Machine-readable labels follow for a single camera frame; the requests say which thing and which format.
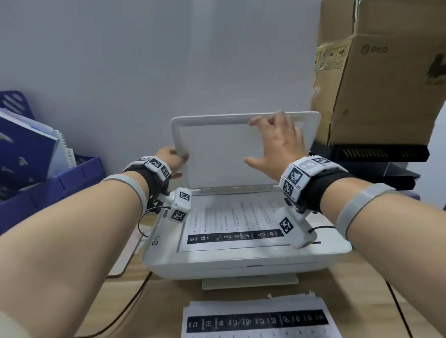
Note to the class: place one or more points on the stack of printed paper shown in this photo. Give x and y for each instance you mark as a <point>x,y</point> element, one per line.
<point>261,320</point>

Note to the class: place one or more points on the blue file tray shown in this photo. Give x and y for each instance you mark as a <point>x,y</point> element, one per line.
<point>62,188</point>

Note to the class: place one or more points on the person's left hand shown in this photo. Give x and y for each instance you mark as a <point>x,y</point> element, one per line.
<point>166,157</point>

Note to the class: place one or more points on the person's right thumb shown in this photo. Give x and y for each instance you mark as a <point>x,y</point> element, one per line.
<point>256,163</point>

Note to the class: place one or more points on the white printer scanner lid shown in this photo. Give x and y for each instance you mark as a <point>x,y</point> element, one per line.
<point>216,156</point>

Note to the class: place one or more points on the person's right hand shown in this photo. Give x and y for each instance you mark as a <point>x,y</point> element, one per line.
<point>282,146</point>

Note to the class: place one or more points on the white printer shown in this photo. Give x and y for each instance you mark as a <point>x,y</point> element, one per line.
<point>244,263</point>

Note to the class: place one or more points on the person's right forearm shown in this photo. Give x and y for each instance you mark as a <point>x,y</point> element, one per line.
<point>393,236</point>

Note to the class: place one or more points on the blue book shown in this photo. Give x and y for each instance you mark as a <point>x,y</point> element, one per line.
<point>24,153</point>

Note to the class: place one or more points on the brown cardboard box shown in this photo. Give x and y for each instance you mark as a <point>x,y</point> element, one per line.
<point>383,76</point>

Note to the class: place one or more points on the black printer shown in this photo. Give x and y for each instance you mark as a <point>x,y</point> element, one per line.
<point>379,167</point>

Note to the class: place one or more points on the white wrist camera with markers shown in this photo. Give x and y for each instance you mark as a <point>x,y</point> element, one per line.
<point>294,231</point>
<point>179,209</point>

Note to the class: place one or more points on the person's left forearm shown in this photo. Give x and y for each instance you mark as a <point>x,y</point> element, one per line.
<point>69,250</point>

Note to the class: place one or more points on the black wristband with marker cubes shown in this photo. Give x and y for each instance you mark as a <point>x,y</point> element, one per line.
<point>153,174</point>
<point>313,188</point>

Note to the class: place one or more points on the person's left thumb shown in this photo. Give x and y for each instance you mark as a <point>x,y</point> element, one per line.
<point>177,175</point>

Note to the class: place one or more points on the printed paper sheet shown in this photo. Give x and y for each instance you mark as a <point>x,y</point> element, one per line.
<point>230,223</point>

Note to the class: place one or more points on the white spiral notebook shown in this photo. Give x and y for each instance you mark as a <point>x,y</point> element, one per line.
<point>64,156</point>

